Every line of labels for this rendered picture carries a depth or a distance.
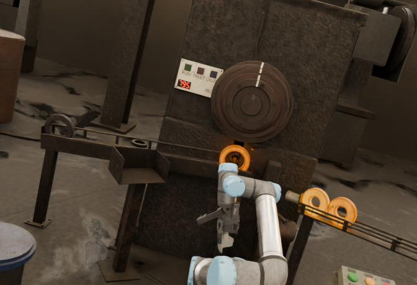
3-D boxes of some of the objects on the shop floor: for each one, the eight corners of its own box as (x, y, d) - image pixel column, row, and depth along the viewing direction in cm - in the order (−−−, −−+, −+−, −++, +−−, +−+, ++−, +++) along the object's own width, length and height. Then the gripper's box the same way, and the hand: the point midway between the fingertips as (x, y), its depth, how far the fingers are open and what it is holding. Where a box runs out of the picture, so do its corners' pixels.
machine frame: (151, 200, 354) (205, -18, 315) (278, 238, 348) (350, 21, 310) (125, 241, 282) (190, -34, 244) (285, 289, 277) (378, 15, 238)
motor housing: (236, 286, 265) (260, 207, 254) (270, 297, 264) (296, 218, 253) (234, 298, 253) (260, 217, 241) (271, 309, 252) (298, 227, 240)
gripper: (237, 206, 167) (235, 258, 170) (240, 199, 176) (237, 249, 179) (216, 204, 169) (214, 256, 171) (219, 198, 177) (217, 248, 180)
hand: (219, 249), depth 175 cm, fingers closed
